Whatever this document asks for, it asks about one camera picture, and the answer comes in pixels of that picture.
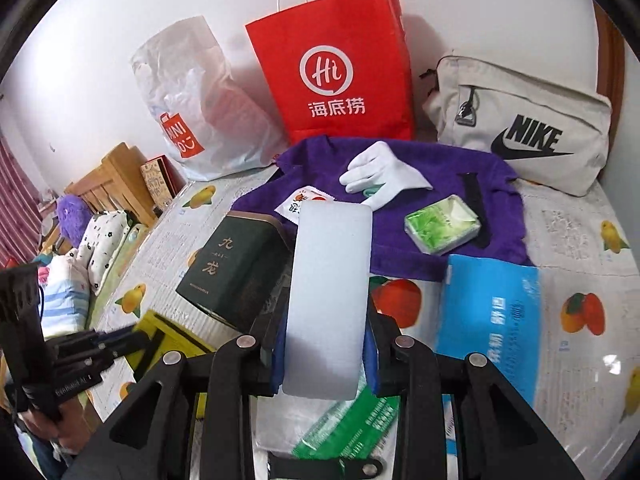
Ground dark green tea tin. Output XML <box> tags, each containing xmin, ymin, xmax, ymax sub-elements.
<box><xmin>175</xmin><ymin>211</ymin><xmax>293</xmax><ymax>333</ymax></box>

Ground white packet with red print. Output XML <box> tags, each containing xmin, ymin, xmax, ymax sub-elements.
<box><xmin>274</xmin><ymin>186</ymin><xmax>331</xmax><ymax>226</ymax></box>

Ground blue tissue pack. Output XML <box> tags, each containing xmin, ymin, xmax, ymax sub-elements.
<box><xmin>434</xmin><ymin>254</ymin><xmax>543</xmax><ymax>413</ymax></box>

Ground red striped curtain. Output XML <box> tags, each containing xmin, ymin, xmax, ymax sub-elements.
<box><xmin>0</xmin><ymin>130</ymin><xmax>48</xmax><ymax>266</ymax></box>

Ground light wooden headboard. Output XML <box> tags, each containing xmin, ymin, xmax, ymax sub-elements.
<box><xmin>65</xmin><ymin>142</ymin><xmax>158</xmax><ymax>231</ymax></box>

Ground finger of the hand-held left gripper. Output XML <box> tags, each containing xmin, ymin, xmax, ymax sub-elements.
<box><xmin>46</xmin><ymin>325</ymin><xmax>139</xmax><ymax>354</ymax></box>
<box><xmin>56</xmin><ymin>334</ymin><xmax>152</xmax><ymax>374</ymax></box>

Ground fruit print tablecloth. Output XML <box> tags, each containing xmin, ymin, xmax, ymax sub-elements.
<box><xmin>85</xmin><ymin>175</ymin><xmax>640</xmax><ymax>480</ymax></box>

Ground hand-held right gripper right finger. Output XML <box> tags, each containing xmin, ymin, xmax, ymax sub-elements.
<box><xmin>362</xmin><ymin>287</ymin><xmax>583</xmax><ymax>480</ymax></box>

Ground green and white packet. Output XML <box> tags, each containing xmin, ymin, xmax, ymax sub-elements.
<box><xmin>255</xmin><ymin>387</ymin><xmax>401</xmax><ymax>480</ymax></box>

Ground yellow pouch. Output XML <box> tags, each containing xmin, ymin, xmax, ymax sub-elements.
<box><xmin>122</xmin><ymin>309</ymin><xmax>221</xmax><ymax>421</ymax></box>

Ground light green bedsheet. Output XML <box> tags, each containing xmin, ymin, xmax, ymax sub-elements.
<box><xmin>90</xmin><ymin>225</ymin><xmax>151</xmax><ymax>311</ymax></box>

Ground black strap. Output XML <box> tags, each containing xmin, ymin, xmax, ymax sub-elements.
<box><xmin>267</xmin><ymin>450</ymin><xmax>386</xmax><ymax>480</ymax></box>
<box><xmin>459</xmin><ymin>172</ymin><xmax>493</xmax><ymax>250</ymax></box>

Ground colourful striped blanket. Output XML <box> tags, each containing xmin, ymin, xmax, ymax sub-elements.
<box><xmin>35</xmin><ymin>255</ymin><xmax>91</xmax><ymax>336</ymax></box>

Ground white plastic shopping bag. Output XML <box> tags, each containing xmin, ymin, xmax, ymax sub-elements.
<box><xmin>131</xmin><ymin>15</ymin><xmax>281</xmax><ymax>181</ymax></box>

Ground person's left hand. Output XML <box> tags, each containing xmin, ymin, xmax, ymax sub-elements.
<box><xmin>20</xmin><ymin>399</ymin><xmax>99</xmax><ymax>456</ymax></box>

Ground white floral pillow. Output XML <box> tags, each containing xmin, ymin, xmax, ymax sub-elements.
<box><xmin>67</xmin><ymin>210</ymin><xmax>132</xmax><ymax>293</ymax></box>

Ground purple towel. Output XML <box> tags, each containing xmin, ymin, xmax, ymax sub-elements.
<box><xmin>231</xmin><ymin>136</ymin><xmax>533</xmax><ymax>283</ymax></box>

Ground patterned book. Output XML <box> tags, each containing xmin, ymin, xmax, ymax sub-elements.
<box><xmin>140</xmin><ymin>156</ymin><xmax>176</xmax><ymax>213</ymax></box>

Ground white glove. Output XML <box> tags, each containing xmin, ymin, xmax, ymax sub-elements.
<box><xmin>339</xmin><ymin>141</ymin><xmax>434</xmax><ymax>211</ymax></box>

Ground light green tissue pack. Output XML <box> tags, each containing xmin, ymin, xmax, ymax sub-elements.
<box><xmin>404</xmin><ymin>195</ymin><xmax>482</xmax><ymax>256</ymax></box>

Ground beige waist bag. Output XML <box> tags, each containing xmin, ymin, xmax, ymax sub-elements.
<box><xmin>420</xmin><ymin>51</ymin><xmax>613</xmax><ymax>197</ymax></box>

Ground dark brown wooden frame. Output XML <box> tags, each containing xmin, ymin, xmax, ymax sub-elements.
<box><xmin>592</xmin><ymin>2</ymin><xmax>628</xmax><ymax>186</ymax></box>

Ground red paper bag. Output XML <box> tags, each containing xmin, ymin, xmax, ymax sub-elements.
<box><xmin>244</xmin><ymin>0</ymin><xmax>416</xmax><ymax>147</ymax></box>

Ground white sponge block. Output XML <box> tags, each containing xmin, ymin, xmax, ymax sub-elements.
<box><xmin>281</xmin><ymin>201</ymin><xmax>374</xmax><ymax>401</ymax></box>

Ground purple plush toy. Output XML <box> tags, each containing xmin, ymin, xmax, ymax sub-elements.
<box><xmin>55</xmin><ymin>194</ymin><xmax>96</xmax><ymax>248</ymax></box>

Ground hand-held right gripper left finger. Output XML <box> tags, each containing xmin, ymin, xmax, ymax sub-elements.
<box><xmin>65</xmin><ymin>259</ymin><xmax>297</xmax><ymax>480</ymax></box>

